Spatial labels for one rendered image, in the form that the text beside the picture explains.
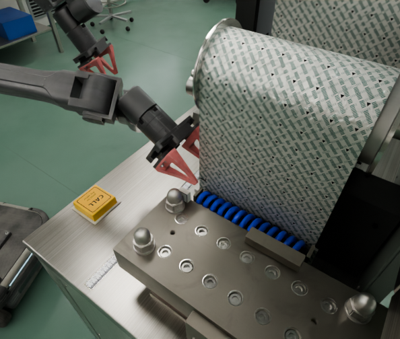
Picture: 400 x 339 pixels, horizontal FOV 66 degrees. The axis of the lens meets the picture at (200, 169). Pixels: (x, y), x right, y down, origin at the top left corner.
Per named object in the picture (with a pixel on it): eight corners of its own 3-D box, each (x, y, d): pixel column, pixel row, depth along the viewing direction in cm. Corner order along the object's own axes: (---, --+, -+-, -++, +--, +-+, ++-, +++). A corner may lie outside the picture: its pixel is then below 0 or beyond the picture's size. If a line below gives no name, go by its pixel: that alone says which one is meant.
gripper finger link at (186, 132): (192, 187, 60) (157, 153, 60) (211, 165, 64) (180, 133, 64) (208, 173, 54) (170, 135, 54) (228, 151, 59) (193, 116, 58)
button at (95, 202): (97, 190, 78) (95, 183, 76) (117, 202, 75) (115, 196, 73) (75, 208, 74) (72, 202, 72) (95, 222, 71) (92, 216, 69)
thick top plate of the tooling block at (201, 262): (174, 208, 65) (172, 189, 61) (375, 324, 49) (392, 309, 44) (118, 266, 56) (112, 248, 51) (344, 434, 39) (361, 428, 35)
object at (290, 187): (201, 187, 62) (201, 109, 49) (314, 247, 53) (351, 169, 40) (199, 189, 62) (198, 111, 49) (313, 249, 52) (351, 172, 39)
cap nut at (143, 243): (143, 232, 54) (140, 216, 50) (159, 243, 52) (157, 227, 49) (128, 247, 51) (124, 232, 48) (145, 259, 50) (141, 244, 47)
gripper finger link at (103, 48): (127, 66, 91) (107, 36, 86) (117, 77, 86) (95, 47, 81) (111, 74, 95) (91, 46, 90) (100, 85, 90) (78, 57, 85)
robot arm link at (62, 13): (57, 7, 81) (45, 15, 78) (75, -6, 78) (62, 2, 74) (75, 31, 85) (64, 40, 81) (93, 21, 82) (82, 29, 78)
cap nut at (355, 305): (348, 293, 46) (359, 279, 43) (374, 307, 45) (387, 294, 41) (340, 314, 44) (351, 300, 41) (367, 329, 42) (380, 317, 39)
